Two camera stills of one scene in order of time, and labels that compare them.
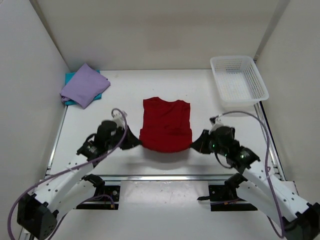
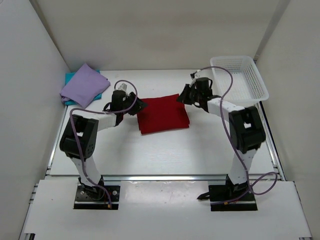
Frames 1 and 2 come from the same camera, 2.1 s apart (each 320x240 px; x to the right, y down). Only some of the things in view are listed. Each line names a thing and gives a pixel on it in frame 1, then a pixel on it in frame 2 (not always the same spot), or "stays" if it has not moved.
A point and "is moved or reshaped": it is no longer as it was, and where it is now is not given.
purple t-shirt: [86, 83] stays
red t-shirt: [166, 126] is moved or reshaped
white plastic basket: [240, 85] stays
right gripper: [200, 145] -> [184, 99]
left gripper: [131, 140] -> [137, 106]
